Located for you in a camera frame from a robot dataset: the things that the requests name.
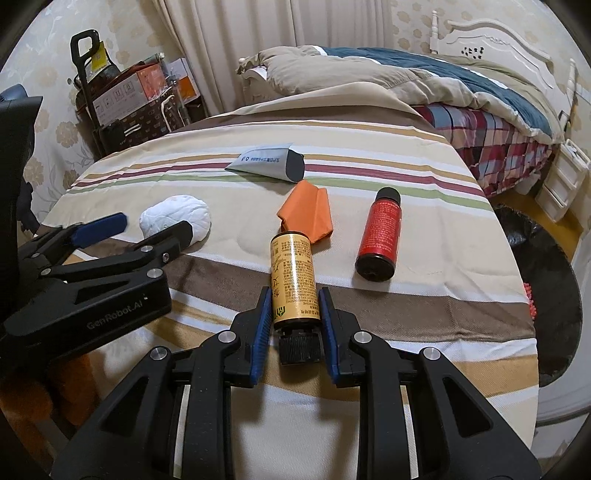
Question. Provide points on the grey white black pouch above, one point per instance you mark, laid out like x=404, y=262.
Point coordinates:
x=279, y=162

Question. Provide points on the black trash bin bag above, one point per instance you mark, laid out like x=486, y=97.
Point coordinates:
x=544, y=265

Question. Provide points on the red bottle black cap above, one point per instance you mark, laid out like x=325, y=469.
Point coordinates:
x=378, y=252

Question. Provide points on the gold bottle black cap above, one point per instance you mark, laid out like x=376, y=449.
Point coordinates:
x=296, y=314

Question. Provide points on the cream curtain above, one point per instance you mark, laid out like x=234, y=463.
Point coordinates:
x=214, y=35

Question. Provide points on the white wooden headboard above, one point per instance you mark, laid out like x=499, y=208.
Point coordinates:
x=491, y=40

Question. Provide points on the cardboard box orange print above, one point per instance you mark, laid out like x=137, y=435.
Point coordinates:
x=130, y=94

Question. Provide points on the plaid bed cover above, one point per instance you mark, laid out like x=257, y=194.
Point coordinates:
x=496, y=153

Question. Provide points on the striped bed sheet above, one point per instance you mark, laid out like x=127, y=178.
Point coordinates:
x=343, y=188

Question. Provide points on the blue beige duvet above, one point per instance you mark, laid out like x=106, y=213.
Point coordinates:
x=415, y=79

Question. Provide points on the white plastic drawer unit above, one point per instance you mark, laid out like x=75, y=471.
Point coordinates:
x=565, y=178

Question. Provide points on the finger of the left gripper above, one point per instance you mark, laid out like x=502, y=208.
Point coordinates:
x=141, y=264
x=55, y=245

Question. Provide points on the black hand trolley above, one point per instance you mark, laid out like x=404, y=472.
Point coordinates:
x=79, y=60

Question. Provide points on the dark patterned storage box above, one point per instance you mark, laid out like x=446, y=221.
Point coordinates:
x=157, y=118

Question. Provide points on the orange-red foam fruit net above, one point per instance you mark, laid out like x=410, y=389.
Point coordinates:
x=532, y=306

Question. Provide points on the blue chair back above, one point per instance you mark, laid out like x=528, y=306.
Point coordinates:
x=18, y=116

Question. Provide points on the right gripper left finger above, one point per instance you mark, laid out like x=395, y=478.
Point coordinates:
x=172, y=411

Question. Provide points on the white orange small box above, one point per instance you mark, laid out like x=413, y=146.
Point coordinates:
x=187, y=86

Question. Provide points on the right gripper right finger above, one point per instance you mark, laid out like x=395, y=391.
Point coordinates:
x=420, y=416

